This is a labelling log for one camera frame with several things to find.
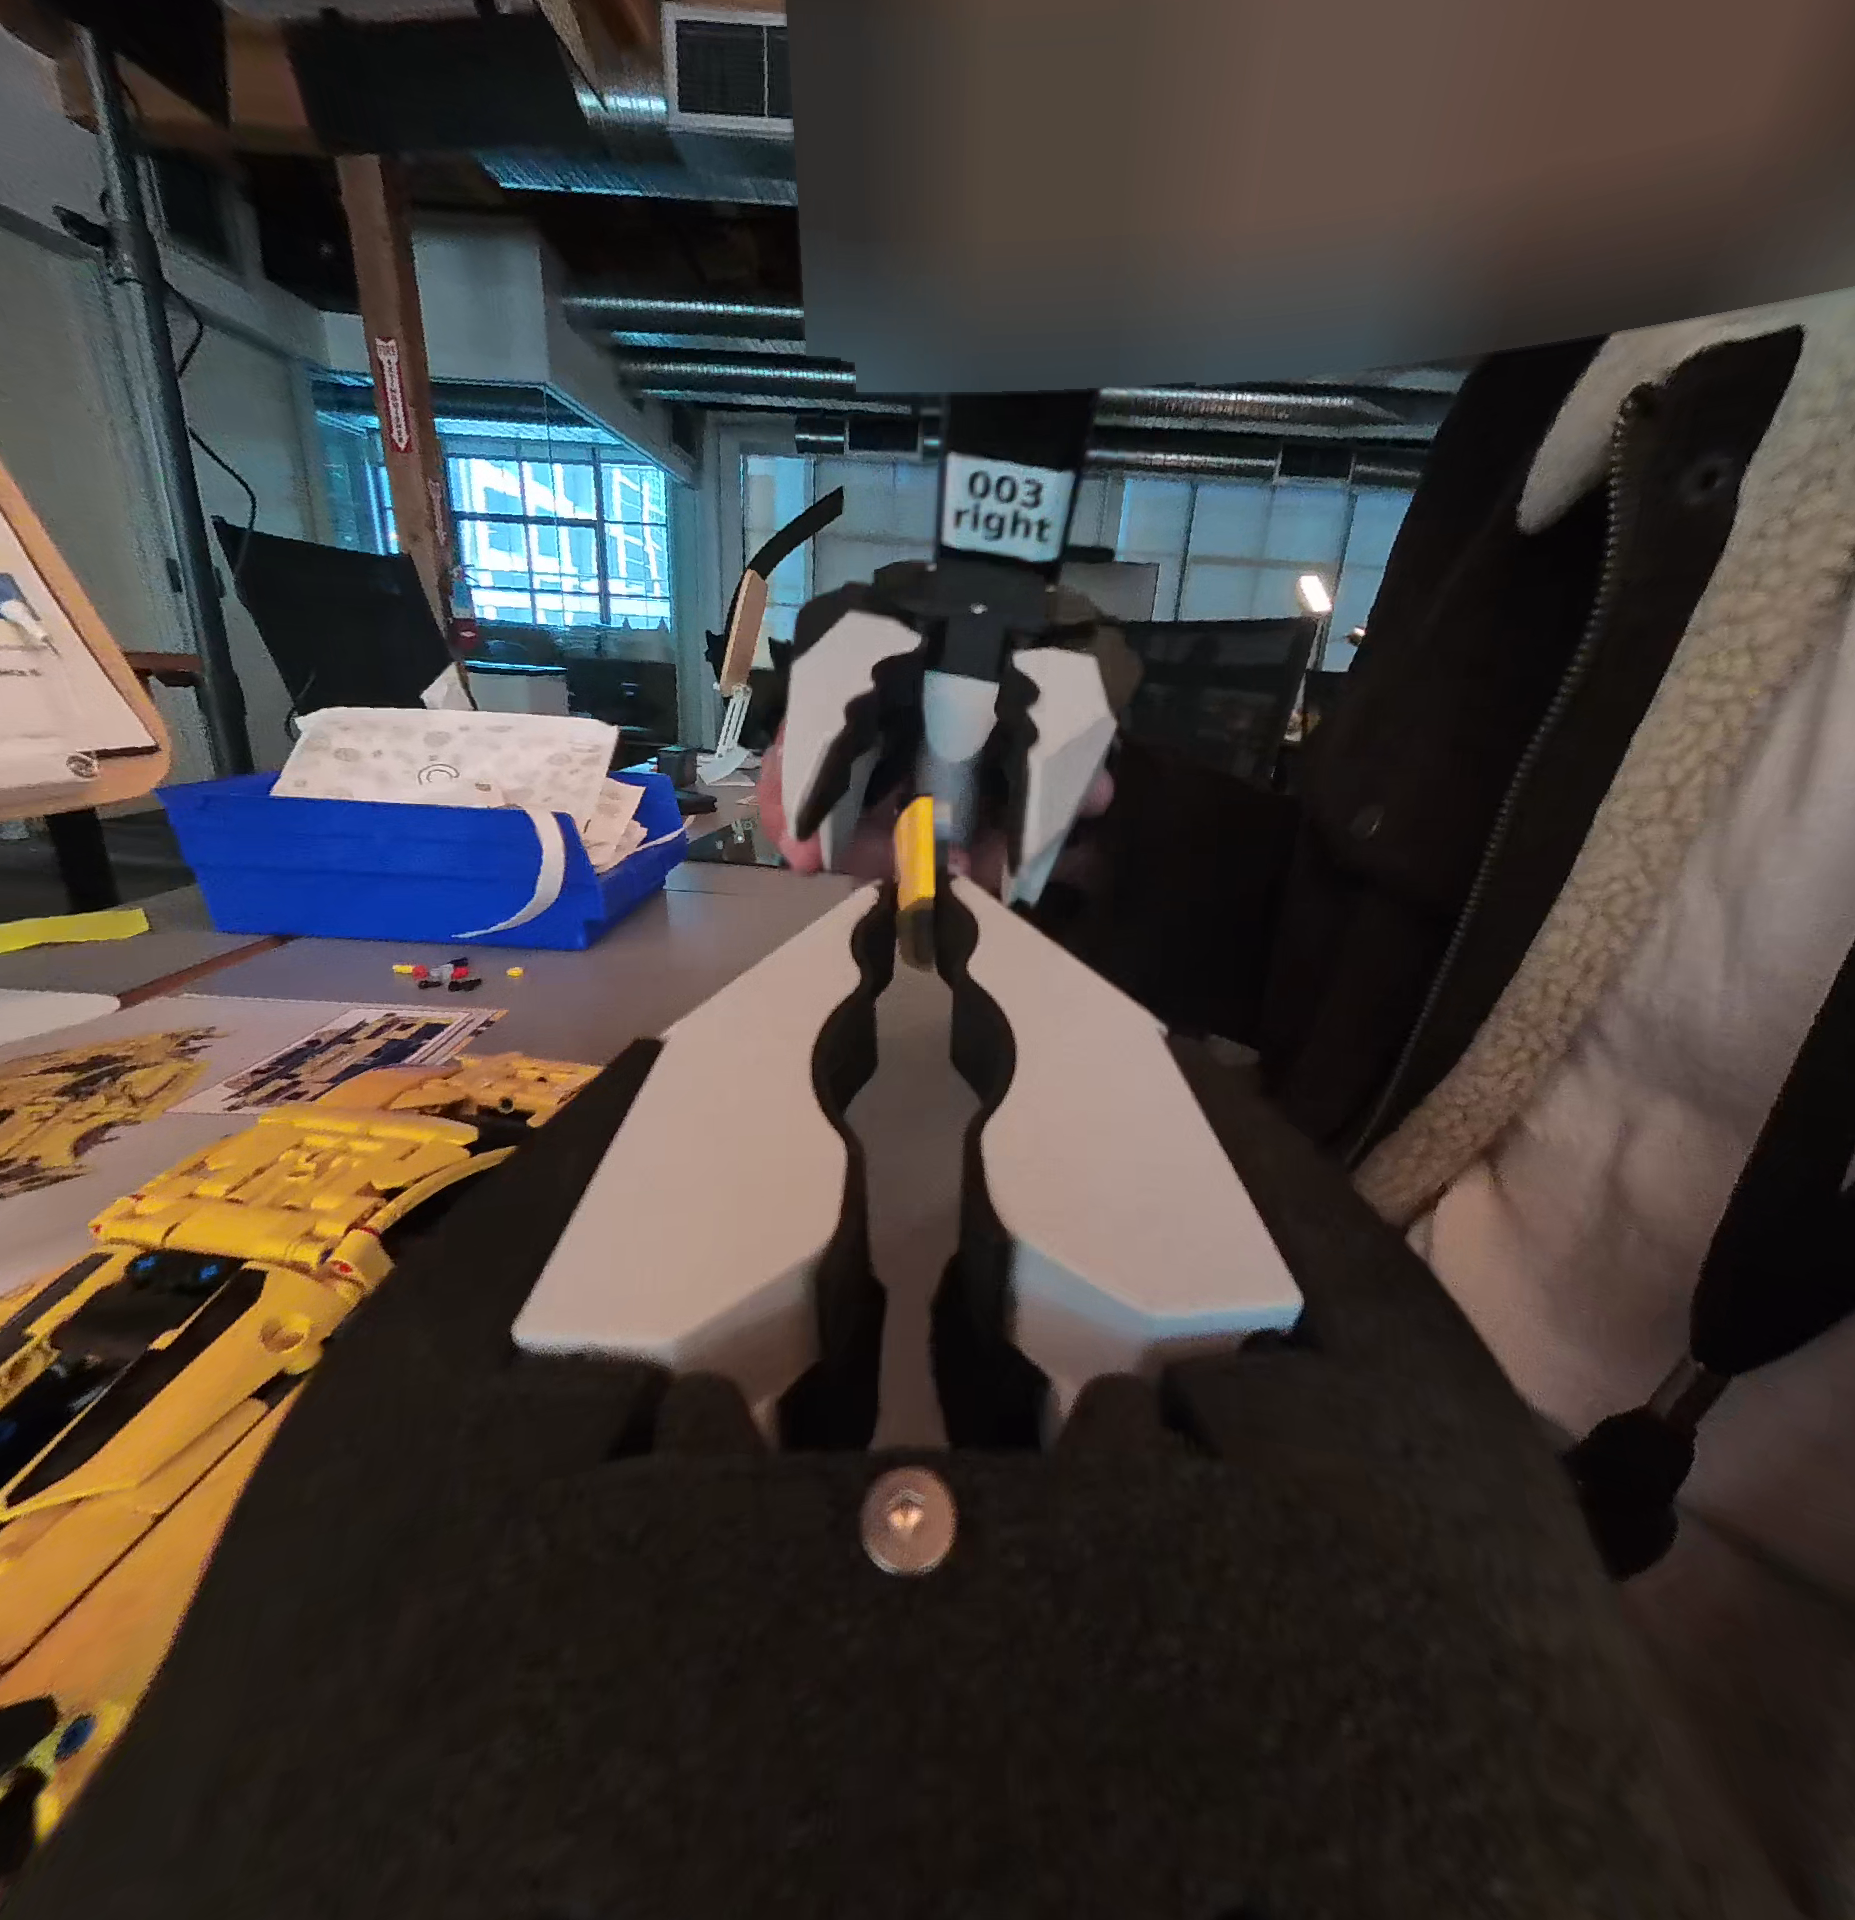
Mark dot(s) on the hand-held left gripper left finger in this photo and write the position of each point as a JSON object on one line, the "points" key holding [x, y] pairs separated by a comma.
{"points": [[672, 1200]]}

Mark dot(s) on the yellow toy brick car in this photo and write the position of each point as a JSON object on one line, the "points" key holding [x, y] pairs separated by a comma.
{"points": [[194, 1200]]}

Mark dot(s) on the white paper strip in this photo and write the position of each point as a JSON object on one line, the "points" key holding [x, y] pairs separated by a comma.
{"points": [[545, 884]]}

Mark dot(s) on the curved wood and black lamp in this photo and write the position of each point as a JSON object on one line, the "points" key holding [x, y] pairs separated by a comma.
{"points": [[748, 645]]}

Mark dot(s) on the pile of small bricks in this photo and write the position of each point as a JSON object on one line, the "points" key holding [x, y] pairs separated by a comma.
{"points": [[441, 975]]}

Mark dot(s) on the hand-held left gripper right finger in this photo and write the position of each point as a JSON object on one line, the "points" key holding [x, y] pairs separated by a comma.
{"points": [[1138, 1200]]}

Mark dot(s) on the blue plastic bin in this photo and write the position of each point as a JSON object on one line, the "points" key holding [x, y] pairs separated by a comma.
{"points": [[388, 884]]}

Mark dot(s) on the open instruction booklet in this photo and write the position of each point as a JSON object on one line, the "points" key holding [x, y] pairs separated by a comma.
{"points": [[59, 1110]]}

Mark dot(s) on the wooden post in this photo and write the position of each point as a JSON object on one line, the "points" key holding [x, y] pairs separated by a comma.
{"points": [[402, 419]]}

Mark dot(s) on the large window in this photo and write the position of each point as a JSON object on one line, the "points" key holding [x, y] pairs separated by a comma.
{"points": [[554, 539]]}

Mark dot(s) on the yellow paper strip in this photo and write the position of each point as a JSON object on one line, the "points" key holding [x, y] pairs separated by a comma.
{"points": [[66, 930]]}

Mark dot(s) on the grey desk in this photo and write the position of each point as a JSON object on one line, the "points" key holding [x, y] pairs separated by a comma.
{"points": [[643, 989]]}

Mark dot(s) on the yellow and black brick assembly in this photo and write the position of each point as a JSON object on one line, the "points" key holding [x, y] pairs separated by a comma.
{"points": [[917, 870]]}

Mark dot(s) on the white patterned paper bag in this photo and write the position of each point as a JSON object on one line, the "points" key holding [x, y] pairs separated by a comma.
{"points": [[448, 758]]}

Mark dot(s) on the wooden instruction board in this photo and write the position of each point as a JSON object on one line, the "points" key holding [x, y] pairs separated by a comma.
{"points": [[28, 630]]}

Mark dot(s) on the grey wall pipe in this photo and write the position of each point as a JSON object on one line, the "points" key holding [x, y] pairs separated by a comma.
{"points": [[147, 376]]}

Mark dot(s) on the person's right hand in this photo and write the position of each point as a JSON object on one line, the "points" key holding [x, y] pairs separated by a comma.
{"points": [[779, 817]]}

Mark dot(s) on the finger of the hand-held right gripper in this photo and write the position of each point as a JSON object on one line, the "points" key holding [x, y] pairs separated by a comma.
{"points": [[830, 704], [1069, 733]]}

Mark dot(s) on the white air vent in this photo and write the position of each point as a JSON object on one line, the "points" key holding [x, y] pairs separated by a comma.
{"points": [[725, 67]]}

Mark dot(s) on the white shirt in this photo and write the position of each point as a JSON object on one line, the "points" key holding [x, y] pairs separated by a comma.
{"points": [[1692, 1050]]}

